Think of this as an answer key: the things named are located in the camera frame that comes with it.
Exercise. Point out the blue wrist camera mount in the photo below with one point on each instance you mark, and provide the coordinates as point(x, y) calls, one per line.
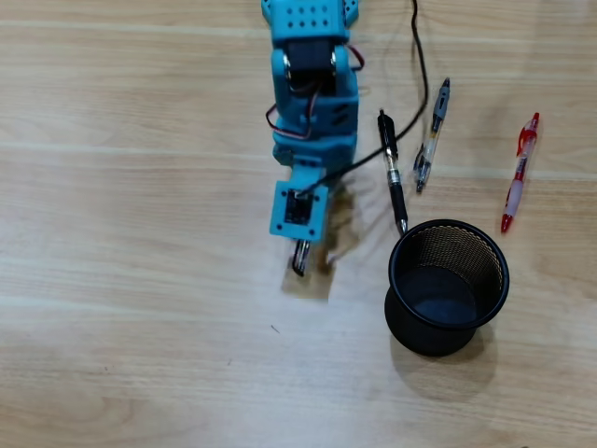
point(280, 210)

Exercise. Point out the red retractable pen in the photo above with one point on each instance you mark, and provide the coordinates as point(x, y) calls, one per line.
point(515, 191)

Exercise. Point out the black mesh pen holder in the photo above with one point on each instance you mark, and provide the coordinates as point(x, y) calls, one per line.
point(420, 343)

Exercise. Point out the blue perforated robot base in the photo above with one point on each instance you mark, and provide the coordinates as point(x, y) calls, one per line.
point(351, 10)

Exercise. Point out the clear retractable pen grey grip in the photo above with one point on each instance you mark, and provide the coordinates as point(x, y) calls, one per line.
point(438, 112)

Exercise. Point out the dark grey pen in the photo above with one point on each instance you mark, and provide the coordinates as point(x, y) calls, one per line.
point(301, 261)

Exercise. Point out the black retractable gel pen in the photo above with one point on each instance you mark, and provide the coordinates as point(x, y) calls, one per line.
point(396, 191)

